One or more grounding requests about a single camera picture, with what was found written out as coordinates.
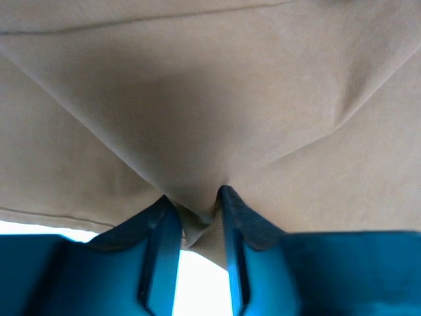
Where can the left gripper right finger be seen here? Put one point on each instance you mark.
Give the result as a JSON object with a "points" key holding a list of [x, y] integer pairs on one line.
{"points": [[273, 272]]}

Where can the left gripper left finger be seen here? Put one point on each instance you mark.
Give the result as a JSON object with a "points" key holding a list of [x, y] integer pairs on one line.
{"points": [[128, 270]]}

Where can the brown trousers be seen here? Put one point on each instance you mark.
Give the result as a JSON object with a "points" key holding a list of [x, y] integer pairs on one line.
{"points": [[309, 109]]}

